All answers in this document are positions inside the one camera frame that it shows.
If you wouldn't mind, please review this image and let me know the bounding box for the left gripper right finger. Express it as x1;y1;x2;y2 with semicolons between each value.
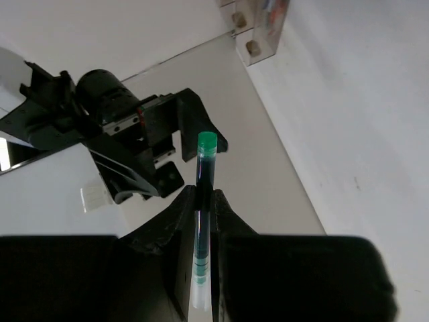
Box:
210;190;399;321

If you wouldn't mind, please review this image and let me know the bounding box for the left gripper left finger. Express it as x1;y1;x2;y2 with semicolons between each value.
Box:
1;186;196;321

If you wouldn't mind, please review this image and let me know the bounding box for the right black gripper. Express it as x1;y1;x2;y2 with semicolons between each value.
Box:
88;89;229;204

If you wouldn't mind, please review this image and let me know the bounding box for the green gel pen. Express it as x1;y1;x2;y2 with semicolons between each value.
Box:
192;131;218;311

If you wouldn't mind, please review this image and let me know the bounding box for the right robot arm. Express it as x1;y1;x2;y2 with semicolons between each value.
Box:
1;63;217;204

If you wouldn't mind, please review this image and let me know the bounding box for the clear container left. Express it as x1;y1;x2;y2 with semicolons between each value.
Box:
232;0;290;66

